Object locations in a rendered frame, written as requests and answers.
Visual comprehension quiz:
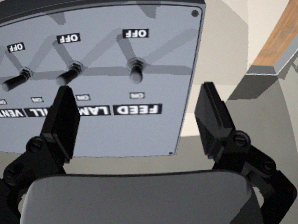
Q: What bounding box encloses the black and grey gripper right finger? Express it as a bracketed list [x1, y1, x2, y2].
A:
[194, 82, 297, 224]

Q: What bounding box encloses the light grey switch panel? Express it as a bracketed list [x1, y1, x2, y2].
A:
[0, 0, 206, 158]

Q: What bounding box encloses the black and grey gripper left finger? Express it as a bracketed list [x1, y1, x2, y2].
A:
[0, 85, 80, 224]

